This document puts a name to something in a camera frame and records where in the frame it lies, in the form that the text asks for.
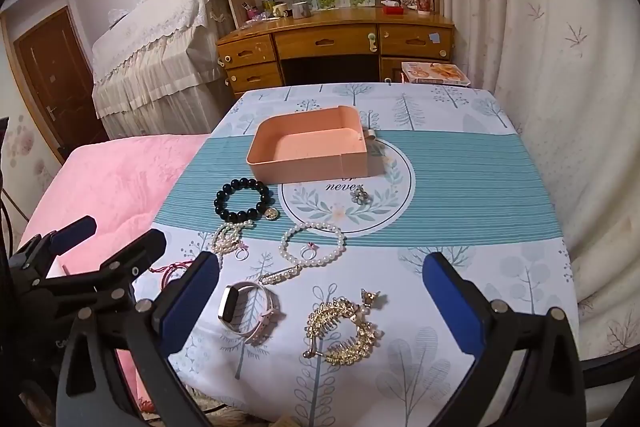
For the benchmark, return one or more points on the wooden desk with drawers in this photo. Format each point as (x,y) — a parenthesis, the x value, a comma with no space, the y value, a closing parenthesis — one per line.
(325,39)

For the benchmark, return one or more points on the small red box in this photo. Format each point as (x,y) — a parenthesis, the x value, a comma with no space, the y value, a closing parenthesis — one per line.
(393,10)

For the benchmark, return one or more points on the metal mug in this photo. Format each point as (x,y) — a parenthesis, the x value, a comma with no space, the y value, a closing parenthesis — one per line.
(300,10)

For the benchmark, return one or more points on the pearl safety pin brooch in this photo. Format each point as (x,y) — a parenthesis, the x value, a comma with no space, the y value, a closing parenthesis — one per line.
(287,271)

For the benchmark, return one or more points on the cream leaf print curtain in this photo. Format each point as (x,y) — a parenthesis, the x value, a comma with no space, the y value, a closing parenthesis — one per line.
(525,32)

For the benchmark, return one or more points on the lace cloth covered piano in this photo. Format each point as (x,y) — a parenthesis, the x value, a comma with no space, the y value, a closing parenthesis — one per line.
(150,57)

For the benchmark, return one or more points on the pink blanket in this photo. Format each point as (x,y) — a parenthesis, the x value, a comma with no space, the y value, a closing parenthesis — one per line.
(110,187)

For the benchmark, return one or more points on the yellow mug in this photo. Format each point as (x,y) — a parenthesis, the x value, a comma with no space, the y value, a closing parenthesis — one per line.
(280,10)

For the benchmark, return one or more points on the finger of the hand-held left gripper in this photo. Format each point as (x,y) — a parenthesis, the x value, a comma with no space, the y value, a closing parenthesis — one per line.
(135,249)
(75,230)

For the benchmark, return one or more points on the round gold charm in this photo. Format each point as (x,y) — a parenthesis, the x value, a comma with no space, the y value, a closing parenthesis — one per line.
(270,213)

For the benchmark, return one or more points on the small red earring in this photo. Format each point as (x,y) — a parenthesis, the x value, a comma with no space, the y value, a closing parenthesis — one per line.
(312,246)

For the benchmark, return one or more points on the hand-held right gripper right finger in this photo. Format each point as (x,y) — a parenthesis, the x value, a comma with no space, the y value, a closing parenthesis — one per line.
(450,307)

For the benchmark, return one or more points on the gold hair comb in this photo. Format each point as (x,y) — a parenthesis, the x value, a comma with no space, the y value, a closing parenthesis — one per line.
(327,312)

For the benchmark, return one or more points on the orange print flat box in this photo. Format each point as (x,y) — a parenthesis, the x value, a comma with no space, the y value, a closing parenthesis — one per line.
(435,73)

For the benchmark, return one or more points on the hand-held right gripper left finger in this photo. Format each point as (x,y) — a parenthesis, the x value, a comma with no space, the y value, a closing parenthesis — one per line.
(192,302)

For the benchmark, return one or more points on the pink storage box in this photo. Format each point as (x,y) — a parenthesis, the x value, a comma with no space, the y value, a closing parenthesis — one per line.
(300,167)

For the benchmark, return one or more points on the gold earring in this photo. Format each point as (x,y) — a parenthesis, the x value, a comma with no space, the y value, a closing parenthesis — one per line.
(371,297)

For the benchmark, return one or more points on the small pearl strand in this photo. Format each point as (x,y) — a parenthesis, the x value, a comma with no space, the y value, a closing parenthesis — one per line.
(225,237)

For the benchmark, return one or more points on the brown wooden door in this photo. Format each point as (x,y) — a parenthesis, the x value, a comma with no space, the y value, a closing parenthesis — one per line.
(50,72)

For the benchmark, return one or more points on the beige fluffy rug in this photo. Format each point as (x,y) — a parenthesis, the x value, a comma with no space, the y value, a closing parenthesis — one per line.
(230,416)

